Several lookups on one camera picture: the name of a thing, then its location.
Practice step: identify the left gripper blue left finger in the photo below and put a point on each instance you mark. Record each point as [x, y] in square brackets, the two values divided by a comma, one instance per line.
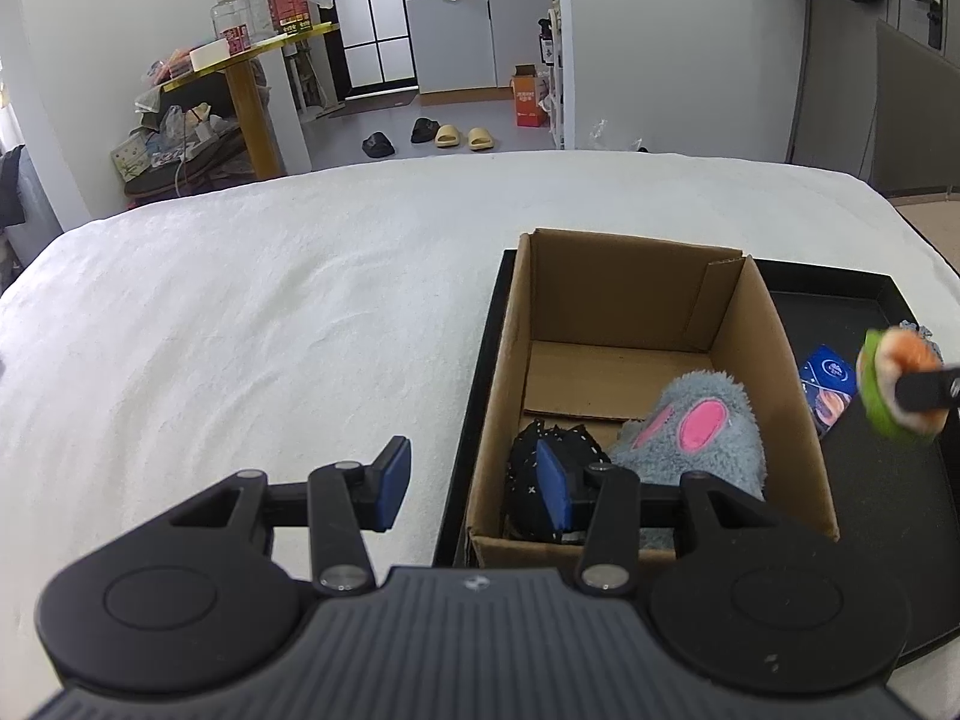
[386, 482]

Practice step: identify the black plastic tray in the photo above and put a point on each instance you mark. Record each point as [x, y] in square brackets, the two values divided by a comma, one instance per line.
[896, 502]

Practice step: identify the beige slipper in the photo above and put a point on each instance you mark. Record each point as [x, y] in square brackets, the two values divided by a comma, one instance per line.
[479, 139]
[447, 136]

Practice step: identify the beige slipper right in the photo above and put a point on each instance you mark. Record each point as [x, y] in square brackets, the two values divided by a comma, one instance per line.
[479, 139]

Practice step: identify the orange cardboard box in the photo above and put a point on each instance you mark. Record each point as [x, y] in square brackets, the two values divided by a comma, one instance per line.
[527, 92]

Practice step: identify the white kitchen cabinet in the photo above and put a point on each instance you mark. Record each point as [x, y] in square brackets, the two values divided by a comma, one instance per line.
[459, 45]

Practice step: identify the brown cardboard box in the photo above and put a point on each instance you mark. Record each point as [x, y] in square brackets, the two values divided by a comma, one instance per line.
[596, 326]

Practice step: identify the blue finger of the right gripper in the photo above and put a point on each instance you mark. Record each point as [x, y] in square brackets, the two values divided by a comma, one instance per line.
[923, 391]

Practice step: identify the yellow round table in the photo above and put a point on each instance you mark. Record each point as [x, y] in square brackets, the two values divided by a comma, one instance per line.
[237, 70]

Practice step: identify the white bed cover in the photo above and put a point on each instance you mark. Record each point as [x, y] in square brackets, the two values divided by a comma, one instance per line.
[291, 323]

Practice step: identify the clutter pile under table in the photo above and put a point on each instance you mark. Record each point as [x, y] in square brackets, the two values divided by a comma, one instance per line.
[188, 141]

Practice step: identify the black slipper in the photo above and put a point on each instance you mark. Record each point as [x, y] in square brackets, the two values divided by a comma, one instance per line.
[424, 131]
[377, 146]

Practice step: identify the glass jar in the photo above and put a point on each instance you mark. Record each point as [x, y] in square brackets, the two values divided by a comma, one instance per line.
[231, 20]

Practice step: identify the beige slipper left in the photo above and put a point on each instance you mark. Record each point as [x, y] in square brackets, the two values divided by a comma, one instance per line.
[447, 136]

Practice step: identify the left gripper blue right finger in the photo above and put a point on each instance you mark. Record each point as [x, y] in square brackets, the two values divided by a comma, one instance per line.
[565, 484]

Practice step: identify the plush hamburger toy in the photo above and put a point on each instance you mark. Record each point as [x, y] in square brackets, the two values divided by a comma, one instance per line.
[884, 358]

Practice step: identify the black slipper left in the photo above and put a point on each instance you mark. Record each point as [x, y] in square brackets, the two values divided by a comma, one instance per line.
[377, 146]

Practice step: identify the grey pink plush slipper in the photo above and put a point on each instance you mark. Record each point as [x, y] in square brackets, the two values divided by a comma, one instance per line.
[702, 422]

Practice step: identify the blue tissue pack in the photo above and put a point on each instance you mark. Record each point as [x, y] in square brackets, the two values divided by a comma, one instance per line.
[829, 385]

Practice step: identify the black lace fabric item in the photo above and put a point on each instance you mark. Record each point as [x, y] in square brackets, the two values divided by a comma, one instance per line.
[523, 508]

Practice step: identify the black slipper right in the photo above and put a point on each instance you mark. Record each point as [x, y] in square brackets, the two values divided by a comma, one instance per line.
[424, 131]

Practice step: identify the red snack box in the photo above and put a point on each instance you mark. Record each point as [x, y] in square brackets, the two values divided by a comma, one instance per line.
[290, 16]

